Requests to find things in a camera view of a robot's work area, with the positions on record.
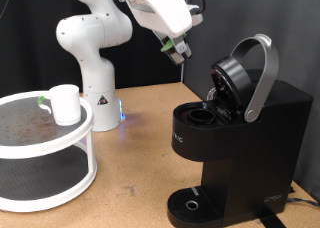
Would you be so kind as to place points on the black backdrop curtain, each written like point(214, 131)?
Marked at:
point(33, 38)

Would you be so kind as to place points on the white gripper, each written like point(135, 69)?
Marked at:
point(163, 11)

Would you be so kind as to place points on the green coffee pod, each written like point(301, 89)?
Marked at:
point(166, 46)

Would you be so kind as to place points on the white two-tier turntable shelf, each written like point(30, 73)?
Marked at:
point(43, 148)

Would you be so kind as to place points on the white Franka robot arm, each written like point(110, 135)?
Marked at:
point(96, 71)

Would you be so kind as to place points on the black Keurig coffee machine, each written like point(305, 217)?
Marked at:
point(253, 154)

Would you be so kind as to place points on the grey partition panel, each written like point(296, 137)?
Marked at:
point(233, 18)

